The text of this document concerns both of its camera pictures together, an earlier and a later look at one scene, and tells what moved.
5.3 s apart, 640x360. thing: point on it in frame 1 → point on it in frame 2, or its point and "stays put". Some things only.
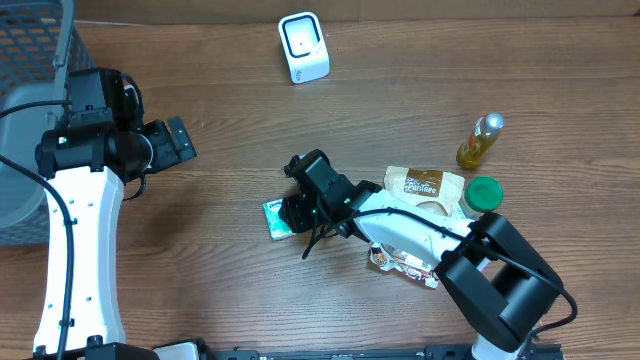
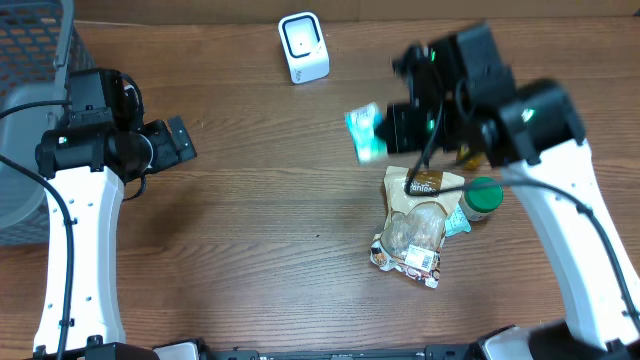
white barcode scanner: [304, 47] stays put
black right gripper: [299, 213] → [400, 131]
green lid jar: [481, 195] stays put
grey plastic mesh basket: [41, 43] stays put
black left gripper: [180, 141] stays put
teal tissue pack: [278, 227] → [362, 122]
